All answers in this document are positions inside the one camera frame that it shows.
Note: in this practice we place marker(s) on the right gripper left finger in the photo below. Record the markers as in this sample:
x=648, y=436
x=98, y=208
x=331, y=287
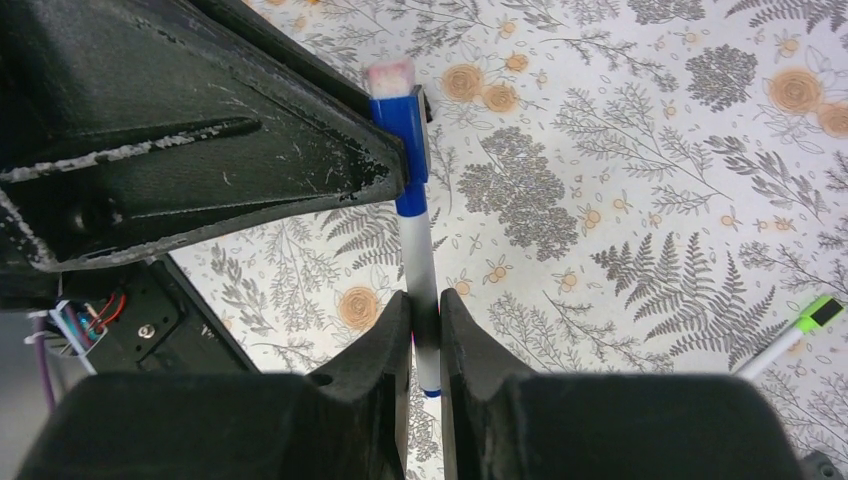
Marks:
x=345, y=420

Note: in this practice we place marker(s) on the floral patterned table mat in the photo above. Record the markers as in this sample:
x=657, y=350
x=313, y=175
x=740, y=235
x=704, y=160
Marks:
x=621, y=185

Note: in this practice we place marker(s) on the white blue pen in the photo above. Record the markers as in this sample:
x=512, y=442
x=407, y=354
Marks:
x=421, y=285

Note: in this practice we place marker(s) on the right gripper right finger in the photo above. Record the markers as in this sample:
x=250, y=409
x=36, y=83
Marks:
x=503, y=420

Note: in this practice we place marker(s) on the white green highlighter pen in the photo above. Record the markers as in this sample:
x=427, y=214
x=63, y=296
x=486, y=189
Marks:
x=815, y=316

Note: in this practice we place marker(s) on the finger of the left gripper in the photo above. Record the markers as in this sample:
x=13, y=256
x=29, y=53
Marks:
x=133, y=128
x=247, y=25

